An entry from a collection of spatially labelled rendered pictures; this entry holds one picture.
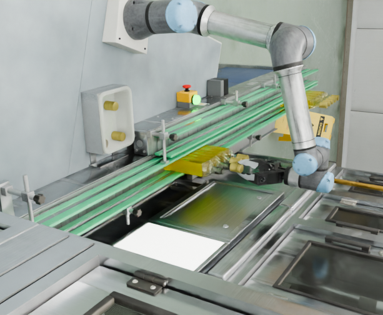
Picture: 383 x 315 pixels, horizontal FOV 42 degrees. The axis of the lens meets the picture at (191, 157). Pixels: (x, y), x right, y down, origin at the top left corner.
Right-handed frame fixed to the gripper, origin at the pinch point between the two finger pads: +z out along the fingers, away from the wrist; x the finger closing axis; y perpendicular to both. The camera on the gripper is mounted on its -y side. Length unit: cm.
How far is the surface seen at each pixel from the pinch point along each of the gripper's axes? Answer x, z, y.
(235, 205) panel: -13.3, -1.9, -5.7
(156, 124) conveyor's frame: 14.7, 34.1, -8.2
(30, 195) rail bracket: 9, 19, -83
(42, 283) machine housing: 14, -26, -117
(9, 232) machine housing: 14, -6, -109
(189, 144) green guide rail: 6.0, 23.6, -0.2
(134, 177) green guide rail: 1.3, 23.4, -35.6
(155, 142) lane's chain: 8.9, 30.2, -14.1
